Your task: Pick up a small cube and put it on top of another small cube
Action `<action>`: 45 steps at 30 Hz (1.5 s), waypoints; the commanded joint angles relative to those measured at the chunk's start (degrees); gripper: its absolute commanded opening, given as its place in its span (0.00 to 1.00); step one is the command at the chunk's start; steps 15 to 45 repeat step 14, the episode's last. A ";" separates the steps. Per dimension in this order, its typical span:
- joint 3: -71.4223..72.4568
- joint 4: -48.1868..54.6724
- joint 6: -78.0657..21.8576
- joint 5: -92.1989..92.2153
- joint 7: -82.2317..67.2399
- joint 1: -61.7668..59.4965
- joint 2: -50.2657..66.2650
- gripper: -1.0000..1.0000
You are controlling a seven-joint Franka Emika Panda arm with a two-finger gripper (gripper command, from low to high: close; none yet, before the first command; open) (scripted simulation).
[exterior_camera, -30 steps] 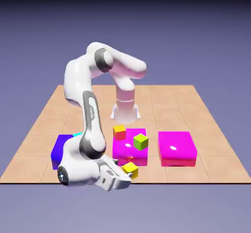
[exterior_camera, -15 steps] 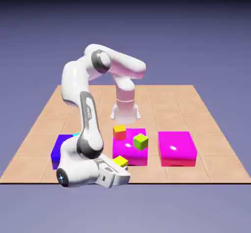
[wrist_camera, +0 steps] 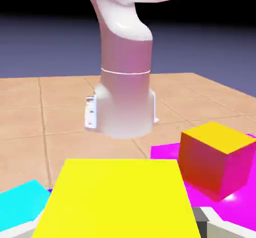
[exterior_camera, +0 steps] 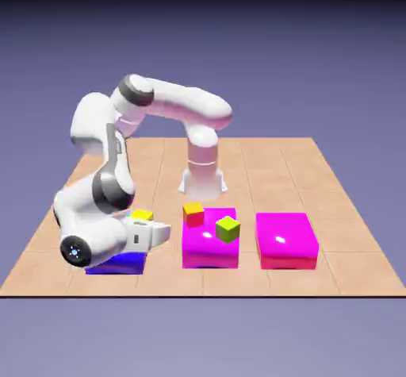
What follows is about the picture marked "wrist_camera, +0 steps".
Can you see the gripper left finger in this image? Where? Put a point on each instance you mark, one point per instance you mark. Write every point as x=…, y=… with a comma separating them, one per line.
x=20, y=232

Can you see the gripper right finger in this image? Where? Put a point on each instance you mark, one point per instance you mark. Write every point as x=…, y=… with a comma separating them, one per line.
x=216, y=228

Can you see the small yellow cube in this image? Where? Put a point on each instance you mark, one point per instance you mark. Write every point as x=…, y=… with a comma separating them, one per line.
x=118, y=200

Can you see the small orange cube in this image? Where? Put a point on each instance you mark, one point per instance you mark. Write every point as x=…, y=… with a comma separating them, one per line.
x=208, y=161

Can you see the large cyan box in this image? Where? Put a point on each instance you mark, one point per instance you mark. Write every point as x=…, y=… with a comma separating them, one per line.
x=20, y=204

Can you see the large magenta box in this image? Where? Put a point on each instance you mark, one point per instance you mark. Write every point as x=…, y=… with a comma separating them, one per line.
x=242, y=212

